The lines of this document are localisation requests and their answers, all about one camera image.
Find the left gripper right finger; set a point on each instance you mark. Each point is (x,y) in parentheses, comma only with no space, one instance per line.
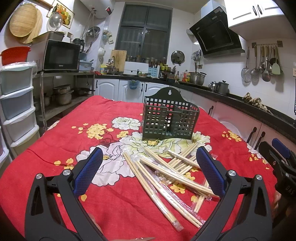
(243,211)

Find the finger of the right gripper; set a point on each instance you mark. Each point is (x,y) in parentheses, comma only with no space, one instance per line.
(281,148)

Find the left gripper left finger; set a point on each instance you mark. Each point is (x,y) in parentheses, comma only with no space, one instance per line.
(43,220)

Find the chopstick pair long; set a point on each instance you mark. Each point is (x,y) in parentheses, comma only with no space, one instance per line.
(153,194)

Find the dark kitchen window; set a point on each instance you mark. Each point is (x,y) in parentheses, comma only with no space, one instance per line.
(144,31)

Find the right hand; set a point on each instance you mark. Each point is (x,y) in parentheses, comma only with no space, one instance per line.
(275,204)

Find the garlic bunch on counter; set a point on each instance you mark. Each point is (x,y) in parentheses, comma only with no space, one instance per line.
(257,102)

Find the hanging skimmer ladle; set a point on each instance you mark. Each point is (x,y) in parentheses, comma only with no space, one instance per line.
(245,72)

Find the steel kettle pot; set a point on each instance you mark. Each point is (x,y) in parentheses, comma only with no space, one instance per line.
(222,87)

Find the red floral table cloth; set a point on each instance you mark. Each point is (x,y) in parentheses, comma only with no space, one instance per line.
(115,197)

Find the large steel stock pot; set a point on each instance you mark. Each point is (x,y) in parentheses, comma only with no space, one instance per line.
(197,78)

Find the white plastic drawer tower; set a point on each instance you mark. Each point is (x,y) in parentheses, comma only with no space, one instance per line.
(18,119)

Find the dark green utensil basket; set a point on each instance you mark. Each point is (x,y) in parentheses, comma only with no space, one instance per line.
(167,115)

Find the black range hood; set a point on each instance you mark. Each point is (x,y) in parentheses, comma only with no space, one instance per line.
(214,36)

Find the white upper cabinet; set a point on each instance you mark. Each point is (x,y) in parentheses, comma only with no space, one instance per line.
(253,20)

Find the hanging pot lid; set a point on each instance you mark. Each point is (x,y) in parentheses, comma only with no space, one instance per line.
(177,57)

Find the metal shelf rack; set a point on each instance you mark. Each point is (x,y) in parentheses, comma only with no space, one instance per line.
(58,92)

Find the black microwave oven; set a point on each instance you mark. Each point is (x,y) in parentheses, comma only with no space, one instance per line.
(55,56)

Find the red plastic basin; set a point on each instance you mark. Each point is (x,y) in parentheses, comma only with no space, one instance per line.
(14,55)

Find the wooden cutting board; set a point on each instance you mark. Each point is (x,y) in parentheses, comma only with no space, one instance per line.
(120,57)

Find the round bamboo board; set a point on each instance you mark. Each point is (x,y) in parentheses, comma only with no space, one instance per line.
(26,23)

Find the white water heater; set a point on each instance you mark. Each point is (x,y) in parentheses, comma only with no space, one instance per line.
(103,8)

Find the glass lid on wall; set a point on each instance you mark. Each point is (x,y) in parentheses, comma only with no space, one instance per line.
(54,22)

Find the fruit picture on wall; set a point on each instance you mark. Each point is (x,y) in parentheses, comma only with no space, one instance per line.
(66,13)

